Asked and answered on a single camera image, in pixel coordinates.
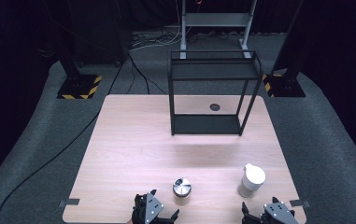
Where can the dark wheeled cabinet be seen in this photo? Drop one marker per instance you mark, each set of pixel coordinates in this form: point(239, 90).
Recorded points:
point(101, 34)

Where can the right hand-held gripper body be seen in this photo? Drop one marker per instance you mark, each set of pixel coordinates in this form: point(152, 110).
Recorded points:
point(278, 214)

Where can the grey metal stand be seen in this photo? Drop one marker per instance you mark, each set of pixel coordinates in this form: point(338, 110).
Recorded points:
point(216, 19)

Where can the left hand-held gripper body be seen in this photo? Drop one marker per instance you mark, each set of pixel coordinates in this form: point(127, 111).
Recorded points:
point(141, 211)

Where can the grey tape strip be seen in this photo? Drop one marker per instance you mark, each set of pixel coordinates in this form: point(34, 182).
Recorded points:
point(69, 202)
point(300, 203)

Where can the person's left hand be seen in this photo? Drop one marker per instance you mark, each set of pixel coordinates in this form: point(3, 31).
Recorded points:
point(129, 221)

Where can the glass jar with silver lid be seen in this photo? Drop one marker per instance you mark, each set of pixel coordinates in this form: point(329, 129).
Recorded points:
point(181, 188)

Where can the white lidded jar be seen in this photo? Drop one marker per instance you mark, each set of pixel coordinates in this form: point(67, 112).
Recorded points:
point(252, 180)

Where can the black metal shelf rack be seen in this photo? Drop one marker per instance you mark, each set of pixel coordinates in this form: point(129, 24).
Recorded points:
point(205, 124)

